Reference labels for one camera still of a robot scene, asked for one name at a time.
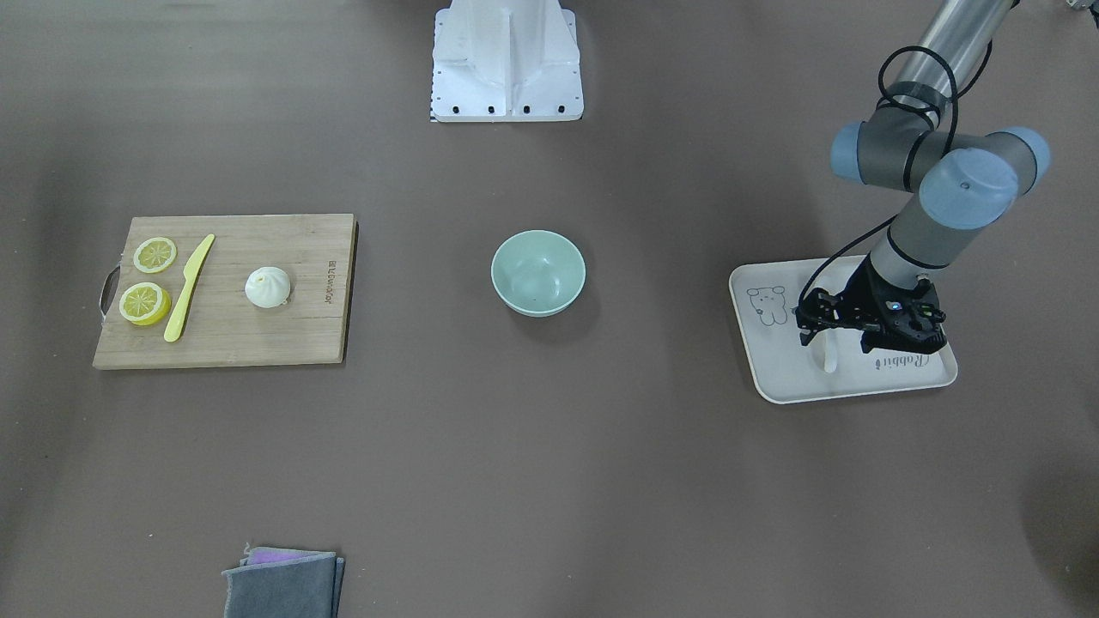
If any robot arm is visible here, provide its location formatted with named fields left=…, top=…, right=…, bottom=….
left=802, top=1, right=1052, bottom=354

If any cream rabbit print tray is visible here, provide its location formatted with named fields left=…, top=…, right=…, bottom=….
left=728, top=258, right=958, bottom=404

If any lemon slice thick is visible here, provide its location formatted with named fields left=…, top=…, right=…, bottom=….
left=118, top=282, right=173, bottom=327

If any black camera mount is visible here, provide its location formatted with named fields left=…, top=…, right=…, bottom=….
left=793, top=287, right=882, bottom=347

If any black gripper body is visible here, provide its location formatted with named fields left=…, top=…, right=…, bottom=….
left=847, top=257, right=950, bottom=354

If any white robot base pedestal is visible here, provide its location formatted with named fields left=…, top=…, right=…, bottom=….
left=429, top=1, right=585, bottom=123

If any bamboo cutting board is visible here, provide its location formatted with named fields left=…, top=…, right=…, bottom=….
left=93, top=214, right=357, bottom=369

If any mint green bowl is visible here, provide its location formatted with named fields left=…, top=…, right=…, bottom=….
left=490, top=230, right=587, bottom=318

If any white ceramic spoon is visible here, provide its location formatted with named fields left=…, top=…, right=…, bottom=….
left=821, top=330, right=839, bottom=374

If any lemon slice thin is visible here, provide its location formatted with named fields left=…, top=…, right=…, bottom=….
left=132, top=236, right=178, bottom=274

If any grey folded cloth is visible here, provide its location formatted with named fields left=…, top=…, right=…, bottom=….
left=222, top=545, right=345, bottom=617

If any yellow plastic knife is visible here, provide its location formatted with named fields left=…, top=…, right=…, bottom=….
left=162, top=233, right=217, bottom=342

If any white steamed bun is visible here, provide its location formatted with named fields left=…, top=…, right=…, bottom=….
left=244, top=266, right=292, bottom=309

